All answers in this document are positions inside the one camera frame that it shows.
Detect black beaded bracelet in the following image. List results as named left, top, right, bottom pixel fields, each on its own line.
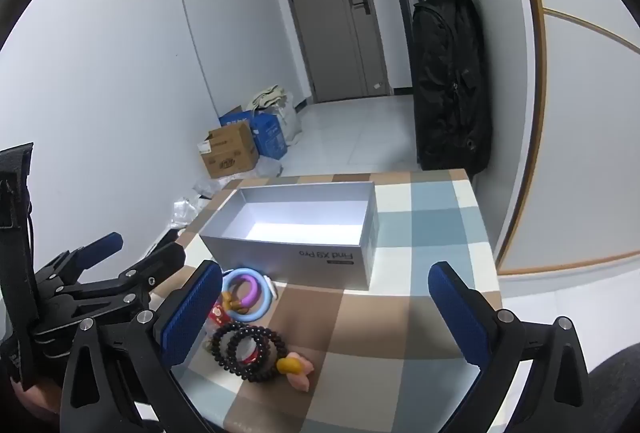
left=227, top=327, right=289, bottom=384
left=210, top=320, right=261, bottom=369

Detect clear plastic wrap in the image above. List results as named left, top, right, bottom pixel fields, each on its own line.
left=170, top=158, right=283, bottom=229

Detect black jacket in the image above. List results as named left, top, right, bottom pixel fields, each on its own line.
left=411, top=0, right=493, bottom=178

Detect red charm bracelet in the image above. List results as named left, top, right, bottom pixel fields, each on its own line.
left=207, top=290, right=251, bottom=329

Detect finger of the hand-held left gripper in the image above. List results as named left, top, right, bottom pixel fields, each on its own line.
left=36, top=232, right=124, bottom=286
left=50, top=240, right=186, bottom=315

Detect white plastic bag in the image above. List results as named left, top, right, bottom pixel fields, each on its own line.
left=277, top=95, right=305, bottom=148

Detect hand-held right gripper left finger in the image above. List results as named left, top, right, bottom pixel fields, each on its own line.
left=59, top=259, right=224, bottom=433

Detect beige cloth bag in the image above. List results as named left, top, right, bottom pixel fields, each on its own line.
left=243, top=84, right=288, bottom=114

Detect grey cardboard box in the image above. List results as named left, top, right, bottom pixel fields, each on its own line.
left=199, top=181, right=380, bottom=291

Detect small blue cardboard box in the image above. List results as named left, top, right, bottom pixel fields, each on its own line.
left=218, top=109, right=258, bottom=128

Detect person's left hand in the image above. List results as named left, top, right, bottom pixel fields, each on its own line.
left=10, top=377, right=63, bottom=415

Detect purple ring bracelet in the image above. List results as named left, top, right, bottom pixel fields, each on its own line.
left=227, top=275, right=261, bottom=314

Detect yellow and pink pendant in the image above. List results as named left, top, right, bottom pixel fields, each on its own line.
left=276, top=353, right=313, bottom=391

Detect checked tablecloth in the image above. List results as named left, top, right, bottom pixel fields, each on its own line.
left=165, top=168, right=503, bottom=433

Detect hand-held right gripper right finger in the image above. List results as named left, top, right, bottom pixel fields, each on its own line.
left=428, top=261, right=593, bottom=433

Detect large blue cardboard box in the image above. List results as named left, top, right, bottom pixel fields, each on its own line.
left=250, top=112, right=289, bottom=160

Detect grey door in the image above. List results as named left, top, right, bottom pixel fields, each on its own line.
left=273, top=0, right=393, bottom=104

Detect person's dark trouser leg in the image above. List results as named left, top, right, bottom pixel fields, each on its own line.
left=585, top=343, right=640, bottom=433

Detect brown cardboard box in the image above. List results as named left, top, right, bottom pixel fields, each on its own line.
left=196, top=120, right=261, bottom=180

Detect blue ring bracelet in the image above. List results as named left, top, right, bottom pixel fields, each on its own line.
left=220, top=268, right=275, bottom=323

